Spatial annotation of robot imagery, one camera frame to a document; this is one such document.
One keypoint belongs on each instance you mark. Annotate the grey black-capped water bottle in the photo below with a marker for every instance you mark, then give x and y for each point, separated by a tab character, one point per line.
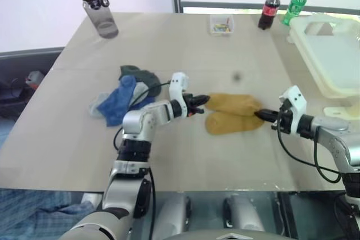
98	12

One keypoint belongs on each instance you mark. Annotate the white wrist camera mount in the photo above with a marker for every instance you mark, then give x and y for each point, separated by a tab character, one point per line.
294	100
177	88

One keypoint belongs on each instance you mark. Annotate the dark green sock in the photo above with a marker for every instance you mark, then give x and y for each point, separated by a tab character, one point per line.
146	78

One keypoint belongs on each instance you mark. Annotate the grey robot torso top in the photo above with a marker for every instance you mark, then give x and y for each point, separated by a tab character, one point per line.
225	235

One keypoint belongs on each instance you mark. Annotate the grey sock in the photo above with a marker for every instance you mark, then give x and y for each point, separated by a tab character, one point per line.
138	91

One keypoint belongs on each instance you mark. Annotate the grey and red device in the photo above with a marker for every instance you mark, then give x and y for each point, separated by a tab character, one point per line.
35	78

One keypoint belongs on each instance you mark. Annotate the blue terry sock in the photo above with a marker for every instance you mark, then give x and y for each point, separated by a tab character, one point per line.
119	103

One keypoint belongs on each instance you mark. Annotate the red-capped cola bottle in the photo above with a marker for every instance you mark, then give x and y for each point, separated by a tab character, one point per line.
269	9

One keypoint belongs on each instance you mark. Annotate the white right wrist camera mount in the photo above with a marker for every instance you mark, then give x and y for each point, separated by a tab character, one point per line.
294	100

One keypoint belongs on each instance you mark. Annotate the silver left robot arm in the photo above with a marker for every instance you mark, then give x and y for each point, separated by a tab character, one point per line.
146	119

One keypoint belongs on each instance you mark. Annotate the dark grey chair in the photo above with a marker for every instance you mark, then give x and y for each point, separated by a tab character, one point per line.
25	82

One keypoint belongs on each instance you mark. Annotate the light blue-grey sock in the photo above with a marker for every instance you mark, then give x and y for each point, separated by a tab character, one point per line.
97	105

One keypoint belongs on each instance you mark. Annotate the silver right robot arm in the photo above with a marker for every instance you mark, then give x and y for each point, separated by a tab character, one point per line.
332	136

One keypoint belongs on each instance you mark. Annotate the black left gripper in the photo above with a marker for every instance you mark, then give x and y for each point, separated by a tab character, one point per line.
189	105

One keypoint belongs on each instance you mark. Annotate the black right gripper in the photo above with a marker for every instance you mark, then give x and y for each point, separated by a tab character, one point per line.
283	120

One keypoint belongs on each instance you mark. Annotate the mustard yellow sock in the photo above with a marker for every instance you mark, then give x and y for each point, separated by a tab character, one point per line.
233	123
232	104

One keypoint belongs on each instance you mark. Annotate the blue plaid cloth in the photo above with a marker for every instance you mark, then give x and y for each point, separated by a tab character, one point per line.
33	214

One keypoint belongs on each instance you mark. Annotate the white plastic basket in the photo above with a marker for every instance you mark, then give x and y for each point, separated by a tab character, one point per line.
329	54

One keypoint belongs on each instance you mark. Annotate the green yellow-capped soda bottle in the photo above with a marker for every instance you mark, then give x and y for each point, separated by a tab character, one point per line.
294	5

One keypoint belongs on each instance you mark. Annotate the small clear plastic box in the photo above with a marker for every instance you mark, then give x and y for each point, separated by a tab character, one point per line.
222	25

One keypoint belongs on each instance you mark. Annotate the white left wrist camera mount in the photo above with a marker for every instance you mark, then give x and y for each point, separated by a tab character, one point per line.
177	88

